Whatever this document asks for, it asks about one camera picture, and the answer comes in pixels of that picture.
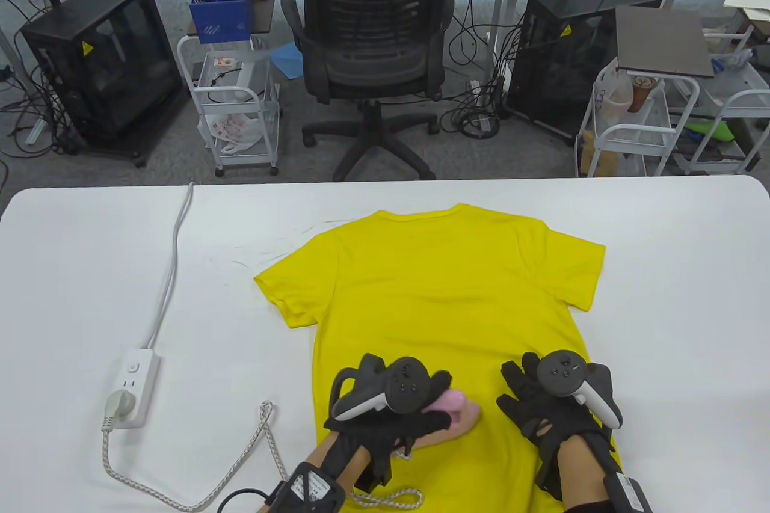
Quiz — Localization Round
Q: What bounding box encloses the person's right hand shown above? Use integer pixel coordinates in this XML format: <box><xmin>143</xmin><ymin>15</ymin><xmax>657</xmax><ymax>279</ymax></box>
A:
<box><xmin>496</xmin><ymin>352</ymin><xmax>623</xmax><ymax>500</ymax></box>

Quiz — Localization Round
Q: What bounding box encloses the person's left hand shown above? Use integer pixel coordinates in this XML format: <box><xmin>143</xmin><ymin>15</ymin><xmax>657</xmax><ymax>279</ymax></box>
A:
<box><xmin>324</xmin><ymin>354</ymin><xmax>453</xmax><ymax>494</ymax></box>

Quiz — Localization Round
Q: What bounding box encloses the grey white controller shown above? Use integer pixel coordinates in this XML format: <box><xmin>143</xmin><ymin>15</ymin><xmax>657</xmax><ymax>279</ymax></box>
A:
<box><xmin>328</xmin><ymin>355</ymin><xmax>434</xmax><ymax>422</ymax></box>
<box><xmin>535</xmin><ymin>351</ymin><xmax>623</xmax><ymax>429</ymax></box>

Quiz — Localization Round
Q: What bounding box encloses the pink electric iron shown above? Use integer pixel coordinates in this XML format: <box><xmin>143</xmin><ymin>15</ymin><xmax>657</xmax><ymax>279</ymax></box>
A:
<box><xmin>391</xmin><ymin>390</ymin><xmax>483</xmax><ymax>459</ymax></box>

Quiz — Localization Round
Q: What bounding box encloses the yellow t-shirt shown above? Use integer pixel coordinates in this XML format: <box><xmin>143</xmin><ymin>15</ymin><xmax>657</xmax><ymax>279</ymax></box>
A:
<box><xmin>254</xmin><ymin>203</ymin><xmax>606</xmax><ymax>513</ymax></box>

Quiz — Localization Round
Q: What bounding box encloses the white braided iron cord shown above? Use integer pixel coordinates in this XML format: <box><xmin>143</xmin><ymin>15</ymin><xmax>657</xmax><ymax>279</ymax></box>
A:
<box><xmin>99</xmin><ymin>391</ymin><xmax>425</xmax><ymax>509</ymax></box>

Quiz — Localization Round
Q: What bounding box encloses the person's right forearm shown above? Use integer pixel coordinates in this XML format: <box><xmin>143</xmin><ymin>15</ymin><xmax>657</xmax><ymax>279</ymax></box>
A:
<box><xmin>555</xmin><ymin>435</ymin><xmax>620</xmax><ymax>513</ymax></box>

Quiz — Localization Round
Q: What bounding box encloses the black wrist sensor box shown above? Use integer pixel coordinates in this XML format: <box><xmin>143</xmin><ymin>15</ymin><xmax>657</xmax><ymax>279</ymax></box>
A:
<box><xmin>603</xmin><ymin>472</ymin><xmax>653</xmax><ymax>513</ymax></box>

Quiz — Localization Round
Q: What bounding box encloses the brown paper bag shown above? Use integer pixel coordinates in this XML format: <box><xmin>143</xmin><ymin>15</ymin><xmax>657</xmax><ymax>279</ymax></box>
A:
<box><xmin>579</xmin><ymin>131</ymin><xmax>620</xmax><ymax>177</ymax></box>

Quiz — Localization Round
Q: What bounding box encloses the white metal cart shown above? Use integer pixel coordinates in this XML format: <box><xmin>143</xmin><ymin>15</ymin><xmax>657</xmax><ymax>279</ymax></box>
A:
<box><xmin>668</xmin><ymin>44</ymin><xmax>770</xmax><ymax>176</ymax></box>
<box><xmin>176</xmin><ymin>0</ymin><xmax>282</xmax><ymax>178</ymax></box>
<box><xmin>576</xmin><ymin>59</ymin><xmax>701</xmax><ymax>178</ymax></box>

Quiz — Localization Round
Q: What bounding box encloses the translucent plastic jug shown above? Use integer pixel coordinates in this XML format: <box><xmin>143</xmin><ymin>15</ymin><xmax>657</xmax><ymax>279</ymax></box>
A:
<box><xmin>602</xmin><ymin>77</ymin><xmax>632</xmax><ymax>123</ymax></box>

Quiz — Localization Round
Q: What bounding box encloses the white table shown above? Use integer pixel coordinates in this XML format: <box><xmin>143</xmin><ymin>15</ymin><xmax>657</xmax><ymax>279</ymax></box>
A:
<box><xmin>0</xmin><ymin>175</ymin><xmax>770</xmax><ymax>513</ymax></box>

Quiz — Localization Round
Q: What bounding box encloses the green plastic item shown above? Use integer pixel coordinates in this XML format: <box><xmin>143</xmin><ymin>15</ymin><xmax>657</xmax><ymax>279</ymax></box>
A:
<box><xmin>686</xmin><ymin>122</ymin><xmax>736</xmax><ymax>144</ymax></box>

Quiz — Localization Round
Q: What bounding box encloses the brown coffee cup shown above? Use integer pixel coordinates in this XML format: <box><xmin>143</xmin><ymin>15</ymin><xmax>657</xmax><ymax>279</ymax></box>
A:
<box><xmin>629</xmin><ymin>75</ymin><xmax>653</xmax><ymax>114</ymax></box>

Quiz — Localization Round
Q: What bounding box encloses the white printed plastic bag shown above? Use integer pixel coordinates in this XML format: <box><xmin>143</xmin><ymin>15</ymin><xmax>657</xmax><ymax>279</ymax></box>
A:
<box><xmin>205</xmin><ymin>113</ymin><xmax>263</xmax><ymax>154</ymax></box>

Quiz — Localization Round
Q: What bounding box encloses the black computer case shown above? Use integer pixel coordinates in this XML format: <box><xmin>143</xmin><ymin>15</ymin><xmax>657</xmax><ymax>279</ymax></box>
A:
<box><xmin>21</xmin><ymin>0</ymin><xmax>184</xmax><ymax>168</ymax></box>
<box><xmin>504</xmin><ymin>0</ymin><xmax>662</xmax><ymax>146</ymax></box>

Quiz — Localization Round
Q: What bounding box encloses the black mesh office chair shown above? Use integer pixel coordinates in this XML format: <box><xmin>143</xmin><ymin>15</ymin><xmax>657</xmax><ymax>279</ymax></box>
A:
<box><xmin>280</xmin><ymin>0</ymin><xmax>456</xmax><ymax>182</ymax></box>

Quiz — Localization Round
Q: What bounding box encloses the blue cloth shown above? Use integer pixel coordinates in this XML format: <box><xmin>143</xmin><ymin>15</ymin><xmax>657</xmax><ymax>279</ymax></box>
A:
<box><xmin>269</xmin><ymin>43</ymin><xmax>304</xmax><ymax>79</ymax></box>

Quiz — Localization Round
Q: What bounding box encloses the dark brown board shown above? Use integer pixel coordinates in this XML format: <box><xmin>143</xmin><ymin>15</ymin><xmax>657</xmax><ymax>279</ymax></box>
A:
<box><xmin>615</xmin><ymin>5</ymin><xmax>715</xmax><ymax>79</ymax></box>

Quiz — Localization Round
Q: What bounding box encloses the black strapped wrist tracker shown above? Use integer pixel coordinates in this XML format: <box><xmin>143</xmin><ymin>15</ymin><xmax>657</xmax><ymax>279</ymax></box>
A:
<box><xmin>217</xmin><ymin>462</ymin><xmax>347</xmax><ymax>513</ymax></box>

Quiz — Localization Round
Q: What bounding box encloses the grey power strip cable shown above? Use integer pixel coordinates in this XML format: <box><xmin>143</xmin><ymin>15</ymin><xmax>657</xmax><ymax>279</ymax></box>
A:
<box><xmin>146</xmin><ymin>182</ymin><xmax>194</xmax><ymax>351</ymax></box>

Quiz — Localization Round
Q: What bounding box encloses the bundle of black cables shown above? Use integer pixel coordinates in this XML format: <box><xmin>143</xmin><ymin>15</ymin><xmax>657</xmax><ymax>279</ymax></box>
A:
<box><xmin>0</xmin><ymin>65</ymin><xmax>79</xmax><ymax>159</ymax></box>
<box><xmin>439</xmin><ymin>74</ymin><xmax>512</xmax><ymax>141</ymax></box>

